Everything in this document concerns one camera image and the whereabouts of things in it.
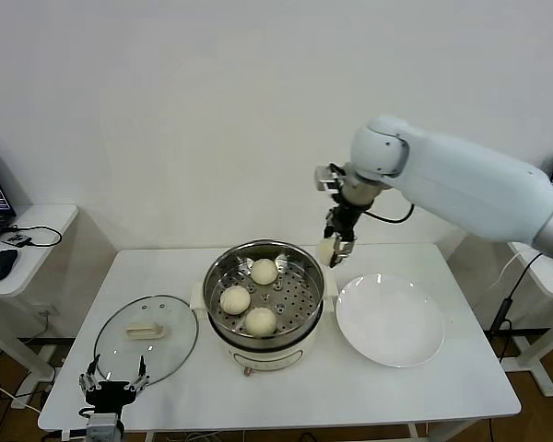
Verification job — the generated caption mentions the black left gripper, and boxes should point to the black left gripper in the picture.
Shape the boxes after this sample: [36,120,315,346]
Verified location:
[77,354,151,415]

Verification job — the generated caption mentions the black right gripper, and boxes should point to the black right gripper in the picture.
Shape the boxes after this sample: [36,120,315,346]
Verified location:
[324,202,365,270]

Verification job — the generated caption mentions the white steamed baozi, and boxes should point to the white steamed baozi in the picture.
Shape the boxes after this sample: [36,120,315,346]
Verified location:
[251,258,278,285]
[319,238,336,267]
[244,307,277,339]
[219,285,252,317]

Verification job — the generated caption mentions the round glass pot lid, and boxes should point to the round glass pot lid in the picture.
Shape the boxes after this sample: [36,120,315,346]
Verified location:
[94,294,200,389]

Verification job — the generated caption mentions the stainless steel steamer basket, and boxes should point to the stainless steel steamer basket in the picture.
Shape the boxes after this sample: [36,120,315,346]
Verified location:
[190,238,339,341]

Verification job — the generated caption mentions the white round plate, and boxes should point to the white round plate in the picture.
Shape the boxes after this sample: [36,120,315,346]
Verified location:
[335,273,446,368]

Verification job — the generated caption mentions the white electric cooker base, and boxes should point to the white electric cooker base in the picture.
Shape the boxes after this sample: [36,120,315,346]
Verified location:
[191,294,327,377]

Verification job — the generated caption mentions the white side table with mouse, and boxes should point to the white side table with mouse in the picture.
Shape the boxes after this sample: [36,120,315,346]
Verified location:
[0,204,119,411]

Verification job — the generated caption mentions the black computer mouse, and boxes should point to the black computer mouse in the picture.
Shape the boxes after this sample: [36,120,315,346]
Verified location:
[0,249,20,284]

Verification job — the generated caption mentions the small black usb hub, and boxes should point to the small black usb hub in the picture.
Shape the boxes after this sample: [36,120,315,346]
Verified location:
[2,233,33,250]

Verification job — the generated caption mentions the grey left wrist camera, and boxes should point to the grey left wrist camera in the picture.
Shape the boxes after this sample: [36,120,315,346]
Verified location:
[85,413,124,442]

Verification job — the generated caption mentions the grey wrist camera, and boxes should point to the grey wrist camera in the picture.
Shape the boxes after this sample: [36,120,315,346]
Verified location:
[313,164,342,193]
[85,413,124,442]

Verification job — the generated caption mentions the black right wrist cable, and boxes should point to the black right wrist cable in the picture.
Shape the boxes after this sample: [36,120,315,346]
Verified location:
[363,202,417,225]

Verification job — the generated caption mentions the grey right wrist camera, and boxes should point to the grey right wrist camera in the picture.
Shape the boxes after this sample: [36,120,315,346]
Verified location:
[313,164,342,193]

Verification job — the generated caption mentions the white floor cable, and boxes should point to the white floor cable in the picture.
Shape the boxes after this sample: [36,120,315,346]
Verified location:
[0,377,42,418]

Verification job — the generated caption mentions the white laptop cable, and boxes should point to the white laptop cable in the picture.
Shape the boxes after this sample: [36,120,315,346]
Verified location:
[495,252,524,289]

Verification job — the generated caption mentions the black laptop cable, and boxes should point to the black laptop cable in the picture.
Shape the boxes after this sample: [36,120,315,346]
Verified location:
[2,224,64,250]

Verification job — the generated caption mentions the black power cable with adapter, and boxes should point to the black power cable with adapter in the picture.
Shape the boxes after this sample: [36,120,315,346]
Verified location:
[488,250,543,365]

